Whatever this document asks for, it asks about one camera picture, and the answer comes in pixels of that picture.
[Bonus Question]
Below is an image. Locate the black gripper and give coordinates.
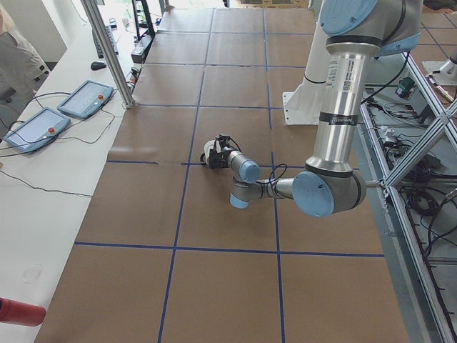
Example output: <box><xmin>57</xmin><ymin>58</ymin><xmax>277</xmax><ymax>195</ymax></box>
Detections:
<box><xmin>208</xmin><ymin>149</ymin><xmax>229</xmax><ymax>169</ymax></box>

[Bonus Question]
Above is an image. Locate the white smiley mug black handle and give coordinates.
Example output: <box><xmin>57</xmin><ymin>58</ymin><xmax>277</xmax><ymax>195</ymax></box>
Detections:
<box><xmin>200</xmin><ymin>139</ymin><xmax>216</xmax><ymax>166</ymax></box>

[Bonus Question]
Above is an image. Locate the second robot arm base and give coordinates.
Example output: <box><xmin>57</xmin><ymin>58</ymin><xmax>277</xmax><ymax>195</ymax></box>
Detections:
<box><xmin>422</xmin><ymin>51</ymin><xmax>456</xmax><ymax>86</ymax></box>

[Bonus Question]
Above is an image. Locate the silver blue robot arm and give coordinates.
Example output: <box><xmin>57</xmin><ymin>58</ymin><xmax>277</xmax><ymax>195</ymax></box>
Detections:
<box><xmin>201</xmin><ymin>1</ymin><xmax>423</xmax><ymax>217</ymax></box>

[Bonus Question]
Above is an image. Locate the far blue teach pendant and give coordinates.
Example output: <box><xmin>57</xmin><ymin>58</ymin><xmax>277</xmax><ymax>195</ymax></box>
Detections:
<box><xmin>57</xmin><ymin>80</ymin><xmax>114</xmax><ymax>119</ymax></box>

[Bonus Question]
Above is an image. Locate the blue teach pendant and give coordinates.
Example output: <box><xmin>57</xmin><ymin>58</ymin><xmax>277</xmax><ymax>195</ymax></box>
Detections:
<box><xmin>57</xmin><ymin>80</ymin><xmax>114</xmax><ymax>119</ymax></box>
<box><xmin>4</xmin><ymin>107</ymin><xmax>71</xmax><ymax>153</ymax></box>

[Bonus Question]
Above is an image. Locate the black computer mouse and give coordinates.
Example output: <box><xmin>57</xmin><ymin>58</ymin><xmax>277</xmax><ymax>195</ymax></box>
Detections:
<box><xmin>90</xmin><ymin>61</ymin><xmax>106</xmax><ymax>71</ymax></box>

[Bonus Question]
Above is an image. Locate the black keyboard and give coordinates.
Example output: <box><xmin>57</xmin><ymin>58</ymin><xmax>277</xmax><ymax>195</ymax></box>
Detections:
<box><xmin>91</xmin><ymin>24</ymin><xmax>119</xmax><ymax>60</ymax></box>

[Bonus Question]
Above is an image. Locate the near blue teach pendant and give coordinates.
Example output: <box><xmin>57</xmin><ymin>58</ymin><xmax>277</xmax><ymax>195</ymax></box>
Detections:
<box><xmin>4</xmin><ymin>107</ymin><xmax>71</xmax><ymax>153</ymax></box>

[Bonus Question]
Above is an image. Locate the green power box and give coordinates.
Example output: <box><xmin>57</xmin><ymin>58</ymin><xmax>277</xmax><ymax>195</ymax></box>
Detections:
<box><xmin>396</xmin><ymin>76</ymin><xmax>415</xmax><ymax>99</ymax></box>

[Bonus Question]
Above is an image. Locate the person in beige clothes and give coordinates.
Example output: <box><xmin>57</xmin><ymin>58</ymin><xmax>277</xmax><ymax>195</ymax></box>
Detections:
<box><xmin>0</xmin><ymin>6</ymin><xmax>51</xmax><ymax>119</ymax></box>

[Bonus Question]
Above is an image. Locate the red cylinder bottle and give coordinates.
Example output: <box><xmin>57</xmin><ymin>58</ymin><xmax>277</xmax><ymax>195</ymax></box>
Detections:
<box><xmin>1</xmin><ymin>298</ymin><xmax>46</xmax><ymax>327</ymax></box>

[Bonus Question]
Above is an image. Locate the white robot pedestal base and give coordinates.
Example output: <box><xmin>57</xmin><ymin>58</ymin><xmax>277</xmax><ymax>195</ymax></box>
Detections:
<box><xmin>282</xmin><ymin>1</ymin><xmax>330</xmax><ymax>126</ymax></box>

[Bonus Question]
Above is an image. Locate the aluminium lattice frame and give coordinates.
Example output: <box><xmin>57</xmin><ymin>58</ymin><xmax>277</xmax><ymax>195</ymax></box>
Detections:
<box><xmin>358</xmin><ymin>44</ymin><xmax>456</xmax><ymax>342</ymax></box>

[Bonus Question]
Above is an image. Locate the aluminium frame post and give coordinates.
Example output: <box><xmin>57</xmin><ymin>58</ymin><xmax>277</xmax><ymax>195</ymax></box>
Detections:
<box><xmin>81</xmin><ymin>0</ymin><xmax>135</xmax><ymax>109</ymax></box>

